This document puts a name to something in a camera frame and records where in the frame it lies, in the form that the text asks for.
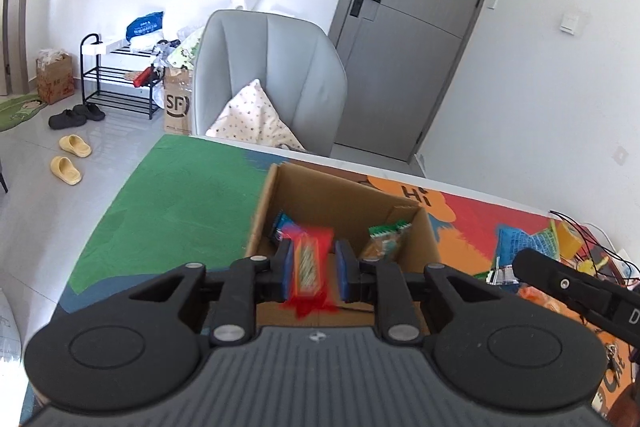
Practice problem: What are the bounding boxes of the green striped cracker packet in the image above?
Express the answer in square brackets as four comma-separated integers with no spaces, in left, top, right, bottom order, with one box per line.
[360,220,411,262]

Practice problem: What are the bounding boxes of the red snack packet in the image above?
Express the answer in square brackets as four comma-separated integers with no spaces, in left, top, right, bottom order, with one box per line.
[282,225,337,320]

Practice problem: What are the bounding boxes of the blue snack packet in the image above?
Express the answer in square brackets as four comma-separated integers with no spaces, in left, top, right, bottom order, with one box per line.
[269,211,299,245]

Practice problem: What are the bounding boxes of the brown cardboard box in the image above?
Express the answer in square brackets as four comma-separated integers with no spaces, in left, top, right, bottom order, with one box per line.
[245,162,440,327]

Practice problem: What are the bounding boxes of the yellow tape roll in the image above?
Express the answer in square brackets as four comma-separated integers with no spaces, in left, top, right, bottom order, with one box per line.
[553,221,584,260]

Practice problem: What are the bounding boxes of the colourful cat table mat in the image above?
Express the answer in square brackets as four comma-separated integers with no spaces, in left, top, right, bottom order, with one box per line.
[24,135,639,426]

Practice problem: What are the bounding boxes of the dotted cream cushion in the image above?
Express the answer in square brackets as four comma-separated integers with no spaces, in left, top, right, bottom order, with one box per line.
[205,79,305,152]

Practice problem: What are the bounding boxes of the SF cardboard box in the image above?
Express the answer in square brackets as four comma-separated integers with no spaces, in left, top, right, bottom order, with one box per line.
[163,67,192,135]

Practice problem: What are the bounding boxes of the yellow slipper near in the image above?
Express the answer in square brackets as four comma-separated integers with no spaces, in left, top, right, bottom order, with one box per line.
[50,156,82,186]

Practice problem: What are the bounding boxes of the yellow slipper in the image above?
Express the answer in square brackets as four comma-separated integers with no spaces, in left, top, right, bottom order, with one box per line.
[50,156,82,186]
[58,134,92,158]

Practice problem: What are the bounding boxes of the grey armchair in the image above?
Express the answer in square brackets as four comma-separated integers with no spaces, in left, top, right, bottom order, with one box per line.
[190,10,347,156]

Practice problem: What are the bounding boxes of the yellow slipper far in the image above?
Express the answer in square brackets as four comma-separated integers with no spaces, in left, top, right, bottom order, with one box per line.
[58,134,92,158]

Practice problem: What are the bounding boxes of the black shoe rack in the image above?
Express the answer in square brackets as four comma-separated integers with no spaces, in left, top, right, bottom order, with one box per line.
[79,32,160,119]

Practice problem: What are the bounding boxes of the black slippers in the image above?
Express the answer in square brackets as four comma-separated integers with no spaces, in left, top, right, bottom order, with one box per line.
[48,103,105,130]

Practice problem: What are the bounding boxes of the blue plastic bag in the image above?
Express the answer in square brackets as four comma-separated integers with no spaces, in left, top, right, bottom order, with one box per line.
[126,11,164,41]

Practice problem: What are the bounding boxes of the brown box on floor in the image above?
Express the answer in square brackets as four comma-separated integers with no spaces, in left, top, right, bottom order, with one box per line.
[36,49,75,105]

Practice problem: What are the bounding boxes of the green floor mat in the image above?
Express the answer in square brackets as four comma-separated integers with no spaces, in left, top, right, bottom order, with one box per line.
[0,94,47,132]

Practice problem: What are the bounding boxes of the grey door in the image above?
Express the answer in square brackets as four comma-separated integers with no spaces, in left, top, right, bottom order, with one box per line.
[331,0,484,161]

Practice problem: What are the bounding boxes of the white light switch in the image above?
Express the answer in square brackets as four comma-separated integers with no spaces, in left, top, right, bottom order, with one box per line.
[559,13,580,36]

